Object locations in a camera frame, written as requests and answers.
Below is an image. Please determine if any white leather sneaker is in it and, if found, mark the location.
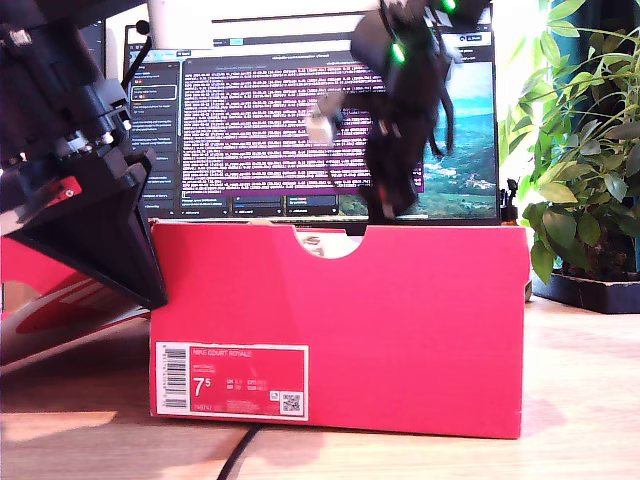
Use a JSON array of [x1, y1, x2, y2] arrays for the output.
[[294, 232, 364, 260]]

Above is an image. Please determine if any red Nike shoebox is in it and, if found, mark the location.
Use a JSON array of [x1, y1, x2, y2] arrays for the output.
[[0, 221, 532, 441]]

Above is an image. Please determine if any wide black Huawei monitor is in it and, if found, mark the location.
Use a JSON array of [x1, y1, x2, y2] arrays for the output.
[[123, 4, 501, 237]]

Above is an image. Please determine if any green leafy potted plant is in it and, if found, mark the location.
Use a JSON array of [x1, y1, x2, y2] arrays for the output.
[[499, 0, 640, 286]]

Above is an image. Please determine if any black thin-bezel computer monitor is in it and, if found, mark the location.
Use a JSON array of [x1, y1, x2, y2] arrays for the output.
[[79, 18, 109, 81]]

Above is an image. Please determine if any black rectangular plant tray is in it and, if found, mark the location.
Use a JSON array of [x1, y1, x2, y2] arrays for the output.
[[531, 272, 640, 315]]

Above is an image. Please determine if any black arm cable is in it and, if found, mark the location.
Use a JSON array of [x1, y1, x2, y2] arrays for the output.
[[127, 18, 154, 76], [424, 19, 464, 159]]

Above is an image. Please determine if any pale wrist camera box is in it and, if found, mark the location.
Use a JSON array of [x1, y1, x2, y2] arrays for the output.
[[305, 94, 347, 142]]

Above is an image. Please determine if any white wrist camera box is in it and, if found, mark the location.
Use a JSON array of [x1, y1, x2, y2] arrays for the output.
[[146, 0, 213, 50]]

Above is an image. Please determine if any black table cable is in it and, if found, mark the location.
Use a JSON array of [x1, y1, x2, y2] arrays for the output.
[[215, 424, 261, 480]]

